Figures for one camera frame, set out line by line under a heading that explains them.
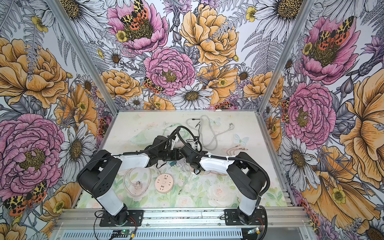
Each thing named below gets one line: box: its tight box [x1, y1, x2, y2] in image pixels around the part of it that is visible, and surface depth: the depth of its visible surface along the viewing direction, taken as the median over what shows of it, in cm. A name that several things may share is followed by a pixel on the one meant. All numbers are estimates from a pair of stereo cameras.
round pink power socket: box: [154, 173, 174, 194], surface depth 85 cm
